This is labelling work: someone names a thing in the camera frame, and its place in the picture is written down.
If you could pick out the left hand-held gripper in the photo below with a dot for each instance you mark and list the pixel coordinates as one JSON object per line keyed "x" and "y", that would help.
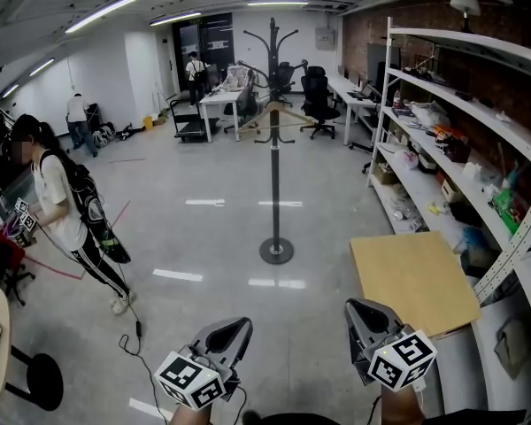
{"x": 190, "y": 376}

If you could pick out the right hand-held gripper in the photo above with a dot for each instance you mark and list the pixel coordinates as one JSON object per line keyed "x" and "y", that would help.
{"x": 400, "y": 359}

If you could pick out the black coat rack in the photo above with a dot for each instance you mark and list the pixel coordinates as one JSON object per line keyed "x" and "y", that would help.
{"x": 274, "y": 184}

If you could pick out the wooden clothes hanger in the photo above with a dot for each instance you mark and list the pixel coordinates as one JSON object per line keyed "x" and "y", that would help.
{"x": 287, "y": 112}

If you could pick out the person's left forearm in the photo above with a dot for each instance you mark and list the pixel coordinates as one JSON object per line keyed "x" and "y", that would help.
{"x": 188, "y": 416}

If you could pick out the person's right forearm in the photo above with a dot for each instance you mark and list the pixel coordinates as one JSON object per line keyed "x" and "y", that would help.
{"x": 402, "y": 407}

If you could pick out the light wooden board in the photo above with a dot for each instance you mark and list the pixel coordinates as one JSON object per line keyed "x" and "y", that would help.
{"x": 407, "y": 277}

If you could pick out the cardboard box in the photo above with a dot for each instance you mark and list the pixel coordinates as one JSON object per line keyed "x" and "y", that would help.
{"x": 385, "y": 174}

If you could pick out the green circuit board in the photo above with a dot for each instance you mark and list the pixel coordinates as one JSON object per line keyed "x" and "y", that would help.
{"x": 506, "y": 206}

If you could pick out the white plastic bag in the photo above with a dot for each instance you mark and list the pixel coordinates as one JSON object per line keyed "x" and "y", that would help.
{"x": 406, "y": 158}

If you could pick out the dark red box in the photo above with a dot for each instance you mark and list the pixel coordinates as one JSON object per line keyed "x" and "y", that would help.
{"x": 456, "y": 152}

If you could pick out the red office chair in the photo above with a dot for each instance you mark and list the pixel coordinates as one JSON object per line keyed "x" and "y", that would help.
{"x": 6, "y": 248}

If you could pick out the black platform trolley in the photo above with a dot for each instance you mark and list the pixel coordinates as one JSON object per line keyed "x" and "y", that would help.
{"x": 190, "y": 129}

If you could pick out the white metal shelf unit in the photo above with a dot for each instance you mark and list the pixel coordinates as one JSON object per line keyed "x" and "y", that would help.
{"x": 491, "y": 118}

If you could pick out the yellow bin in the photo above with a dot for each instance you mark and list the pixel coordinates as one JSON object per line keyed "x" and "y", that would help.
{"x": 148, "y": 122}

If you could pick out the plastic bottle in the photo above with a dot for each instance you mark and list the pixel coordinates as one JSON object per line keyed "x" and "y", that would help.
{"x": 397, "y": 99}

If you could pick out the white desk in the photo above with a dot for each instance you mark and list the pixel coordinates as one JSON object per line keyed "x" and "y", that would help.
{"x": 351, "y": 95}
{"x": 221, "y": 98}

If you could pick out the black office chair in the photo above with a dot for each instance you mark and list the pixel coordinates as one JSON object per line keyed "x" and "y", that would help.
{"x": 245, "y": 102}
{"x": 317, "y": 100}

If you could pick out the dark computer monitor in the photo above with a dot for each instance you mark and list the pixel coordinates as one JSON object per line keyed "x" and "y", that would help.
{"x": 376, "y": 64}

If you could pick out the black double door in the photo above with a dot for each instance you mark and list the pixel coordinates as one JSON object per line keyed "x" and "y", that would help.
{"x": 214, "y": 42}

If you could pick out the long ceiling light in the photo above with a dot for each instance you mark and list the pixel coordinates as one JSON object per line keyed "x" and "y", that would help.
{"x": 174, "y": 18}
{"x": 276, "y": 3}
{"x": 102, "y": 13}
{"x": 42, "y": 66}

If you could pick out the grey wall electrical box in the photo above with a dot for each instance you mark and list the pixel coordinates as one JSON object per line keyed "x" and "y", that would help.
{"x": 325, "y": 38}

